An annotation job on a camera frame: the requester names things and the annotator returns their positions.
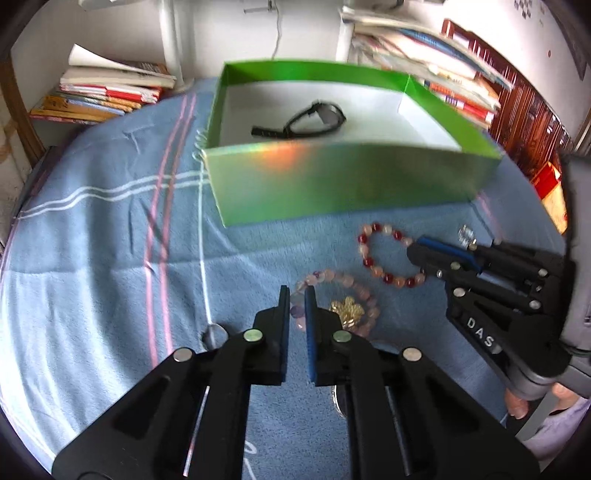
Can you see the white desk shelf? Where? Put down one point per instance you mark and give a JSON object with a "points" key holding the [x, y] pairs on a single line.
{"points": [[171, 41]]}

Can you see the group of wall photos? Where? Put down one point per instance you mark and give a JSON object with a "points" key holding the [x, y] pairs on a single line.
{"points": [[527, 4]]}

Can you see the person's right hand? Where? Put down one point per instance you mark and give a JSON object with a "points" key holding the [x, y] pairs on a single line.
{"points": [[516, 406]]}

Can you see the small stack of books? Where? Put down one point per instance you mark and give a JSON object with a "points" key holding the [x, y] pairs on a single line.
{"points": [[106, 87]]}

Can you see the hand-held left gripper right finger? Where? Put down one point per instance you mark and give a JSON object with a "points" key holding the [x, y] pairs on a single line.
{"points": [[311, 337]]}

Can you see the red and yellow bag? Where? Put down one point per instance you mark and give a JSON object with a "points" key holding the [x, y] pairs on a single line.
{"points": [[551, 194]]}

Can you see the green cardboard box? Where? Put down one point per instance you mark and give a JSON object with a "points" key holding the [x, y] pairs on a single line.
{"points": [[351, 180]]}

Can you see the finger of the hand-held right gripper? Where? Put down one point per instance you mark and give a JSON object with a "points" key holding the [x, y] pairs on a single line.
{"points": [[429, 261], [443, 247]]}

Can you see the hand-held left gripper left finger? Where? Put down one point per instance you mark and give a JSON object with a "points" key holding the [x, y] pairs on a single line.
{"points": [[284, 332]]}

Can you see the blue striped bed sheet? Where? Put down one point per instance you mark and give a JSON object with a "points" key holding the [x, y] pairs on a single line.
{"points": [[115, 254]]}

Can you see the large stack of books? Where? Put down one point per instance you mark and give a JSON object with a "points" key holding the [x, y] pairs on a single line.
{"points": [[438, 60]]}

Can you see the black sunglasses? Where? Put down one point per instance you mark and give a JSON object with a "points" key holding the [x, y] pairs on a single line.
{"points": [[323, 113]]}

